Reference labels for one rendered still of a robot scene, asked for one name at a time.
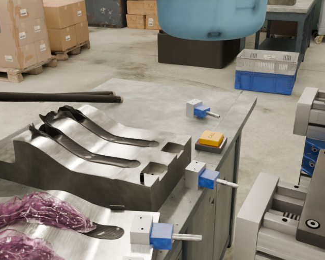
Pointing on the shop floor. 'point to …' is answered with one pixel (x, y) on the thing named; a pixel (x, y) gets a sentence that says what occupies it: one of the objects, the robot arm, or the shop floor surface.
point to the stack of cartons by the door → (142, 14)
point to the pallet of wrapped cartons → (20, 41)
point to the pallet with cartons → (66, 27)
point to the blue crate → (264, 82)
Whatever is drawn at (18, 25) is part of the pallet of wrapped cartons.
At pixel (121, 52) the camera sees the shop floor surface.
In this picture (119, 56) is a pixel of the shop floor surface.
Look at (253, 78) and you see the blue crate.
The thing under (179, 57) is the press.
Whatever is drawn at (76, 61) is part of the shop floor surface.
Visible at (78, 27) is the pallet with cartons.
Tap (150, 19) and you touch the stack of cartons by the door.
